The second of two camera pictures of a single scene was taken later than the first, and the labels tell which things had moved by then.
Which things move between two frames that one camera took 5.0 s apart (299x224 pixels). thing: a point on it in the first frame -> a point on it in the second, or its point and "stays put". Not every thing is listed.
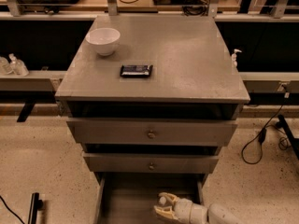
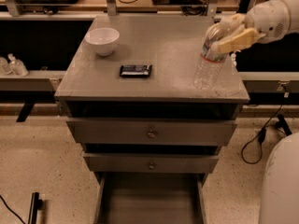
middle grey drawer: (148, 162) stays put
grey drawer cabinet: (152, 99) stays put
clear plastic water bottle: (163, 200) -> (212, 63)
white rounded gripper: (184, 208) -> (270, 21)
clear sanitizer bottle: (18, 66) stays put
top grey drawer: (149, 131) stays put
